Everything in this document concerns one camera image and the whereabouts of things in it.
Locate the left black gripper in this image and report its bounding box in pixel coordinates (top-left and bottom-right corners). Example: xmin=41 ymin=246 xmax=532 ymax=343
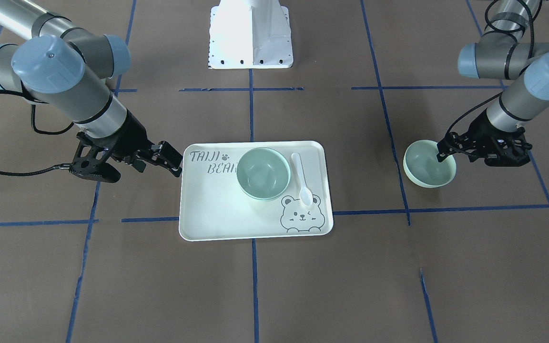
xmin=437 ymin=111 xmax=525 ymax=162

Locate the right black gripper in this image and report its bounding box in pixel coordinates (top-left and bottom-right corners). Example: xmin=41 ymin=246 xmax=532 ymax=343
xmin=78 ymin=111 xmax=183 ymax=177

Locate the green bowl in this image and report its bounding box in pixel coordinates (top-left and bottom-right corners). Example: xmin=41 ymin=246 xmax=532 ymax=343
xmin=243 ymin=190 xmax=284 ymax=202
xmin=403 ymin=140 xmax=457 ymax=188

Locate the green bowl moved to tray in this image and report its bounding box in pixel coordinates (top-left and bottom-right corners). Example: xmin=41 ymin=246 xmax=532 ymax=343
xmin=236 ymin=147 xmax=291 ymax=194

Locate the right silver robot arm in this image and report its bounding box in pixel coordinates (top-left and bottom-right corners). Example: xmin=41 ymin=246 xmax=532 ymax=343
xmin=0 ymin=0 xmax=183 ymax=183

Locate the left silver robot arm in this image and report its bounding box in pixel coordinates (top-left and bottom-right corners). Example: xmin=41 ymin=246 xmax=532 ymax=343
xmin=437 ymin=0 xmax=549 ymax=167

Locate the pale green bear tray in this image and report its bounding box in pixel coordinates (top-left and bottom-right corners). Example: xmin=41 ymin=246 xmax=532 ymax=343
xmin=179 ymin=141 xmax=334 ymax=241

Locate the green bowl on tray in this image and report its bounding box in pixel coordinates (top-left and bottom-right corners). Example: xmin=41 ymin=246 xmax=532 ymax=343
xmin=243 ymin=190 xmax=284 ymax=202

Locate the white plastic spoon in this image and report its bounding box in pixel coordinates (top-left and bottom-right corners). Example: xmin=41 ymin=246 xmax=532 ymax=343
xmin=291 ymin=152 xmax=313 ymax=206

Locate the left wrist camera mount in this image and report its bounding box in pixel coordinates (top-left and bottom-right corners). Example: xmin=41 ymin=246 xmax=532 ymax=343
xmin=468 ymin=136 xmax=532 ymax=167

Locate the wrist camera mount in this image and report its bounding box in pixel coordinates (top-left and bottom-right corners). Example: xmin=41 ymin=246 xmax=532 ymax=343
xmin=68 ymin=142 xmax=121 ymax=184
xmin=468 ymin=136 xmax=532 ymax=167

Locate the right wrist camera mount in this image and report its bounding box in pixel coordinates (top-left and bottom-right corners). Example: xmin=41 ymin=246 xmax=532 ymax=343
xmin=68 ymin=142 xmax=121 ymax=184

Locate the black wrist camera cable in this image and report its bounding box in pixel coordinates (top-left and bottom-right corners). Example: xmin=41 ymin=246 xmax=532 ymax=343
xmin=0 ymin=89 xmax=75 ymax=177

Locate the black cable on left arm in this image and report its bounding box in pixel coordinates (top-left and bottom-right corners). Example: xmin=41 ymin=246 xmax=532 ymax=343
xmin=445 ymin=0 xmax=542 ymax=143

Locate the white pedestal column base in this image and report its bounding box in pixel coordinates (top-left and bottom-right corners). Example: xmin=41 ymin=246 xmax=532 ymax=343
xmin=208 ymin=0 xmax=294 ymax=70

